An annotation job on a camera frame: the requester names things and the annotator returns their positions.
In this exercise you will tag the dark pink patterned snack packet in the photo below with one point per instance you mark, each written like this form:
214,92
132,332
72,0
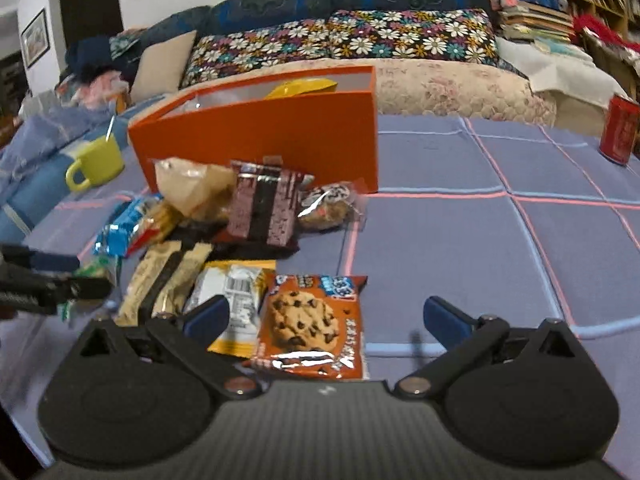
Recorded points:
265,205

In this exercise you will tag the clear triangular snack packet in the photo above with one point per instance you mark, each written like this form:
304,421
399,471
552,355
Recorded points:
195,185

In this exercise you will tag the floral cushion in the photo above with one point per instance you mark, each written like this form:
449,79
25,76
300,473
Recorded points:
350,35

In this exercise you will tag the green mug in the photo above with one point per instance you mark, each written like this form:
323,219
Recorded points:
102,160

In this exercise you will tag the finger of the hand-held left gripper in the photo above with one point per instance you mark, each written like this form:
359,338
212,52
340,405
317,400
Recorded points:
75,287
50,261

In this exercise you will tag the yellow white snack packet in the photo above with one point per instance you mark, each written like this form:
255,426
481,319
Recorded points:
240,285

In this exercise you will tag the beige pillow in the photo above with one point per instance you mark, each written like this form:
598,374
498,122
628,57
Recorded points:
160,70

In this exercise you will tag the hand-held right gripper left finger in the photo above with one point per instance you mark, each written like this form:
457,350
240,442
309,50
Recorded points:
210,317

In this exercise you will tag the clear cookie packet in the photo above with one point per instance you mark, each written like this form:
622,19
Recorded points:
325,207

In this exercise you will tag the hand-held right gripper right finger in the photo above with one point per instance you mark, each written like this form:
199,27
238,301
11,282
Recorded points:
445,320

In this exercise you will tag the green white snack packet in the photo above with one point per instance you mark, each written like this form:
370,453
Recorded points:
102,266

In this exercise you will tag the chocolate chip cookie packet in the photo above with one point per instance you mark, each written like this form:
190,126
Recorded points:
305,320

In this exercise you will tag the blue striped blanket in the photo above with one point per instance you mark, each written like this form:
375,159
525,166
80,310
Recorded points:
35,195

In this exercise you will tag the pink quilted cover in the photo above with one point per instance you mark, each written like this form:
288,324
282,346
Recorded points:
440,85

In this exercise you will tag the pink floral cloth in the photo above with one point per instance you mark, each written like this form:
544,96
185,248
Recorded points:
95,90

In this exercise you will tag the red garment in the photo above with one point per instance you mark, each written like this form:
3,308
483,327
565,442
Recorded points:
595,27

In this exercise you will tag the framed wall picture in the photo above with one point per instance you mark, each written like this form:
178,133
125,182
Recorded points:
35,37

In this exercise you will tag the rice cracker packet red trim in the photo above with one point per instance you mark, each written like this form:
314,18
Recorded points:
155,225

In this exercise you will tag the red drink can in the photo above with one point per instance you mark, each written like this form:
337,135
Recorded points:
620,130

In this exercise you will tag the white cloth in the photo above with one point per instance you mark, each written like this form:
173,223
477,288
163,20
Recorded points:
560,70

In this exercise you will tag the metal spoon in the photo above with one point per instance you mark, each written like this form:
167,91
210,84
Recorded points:
108,130

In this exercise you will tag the small blue snack packet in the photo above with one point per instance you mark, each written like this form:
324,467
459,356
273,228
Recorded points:
117,232

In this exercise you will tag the orange cardboard box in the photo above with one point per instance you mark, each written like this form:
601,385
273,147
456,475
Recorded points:
250,130

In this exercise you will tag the black white snack packet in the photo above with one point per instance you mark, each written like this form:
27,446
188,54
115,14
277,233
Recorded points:
200,237

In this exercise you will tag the beige snack packet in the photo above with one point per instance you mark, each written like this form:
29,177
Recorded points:
145,275
182,272

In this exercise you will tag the stack of books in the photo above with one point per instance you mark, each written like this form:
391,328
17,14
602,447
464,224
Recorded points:
535,15

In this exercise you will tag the dark blue clothing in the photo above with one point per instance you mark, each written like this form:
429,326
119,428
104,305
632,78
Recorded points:
90,57

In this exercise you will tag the blue checked cloth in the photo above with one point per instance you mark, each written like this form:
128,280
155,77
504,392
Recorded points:
450,240

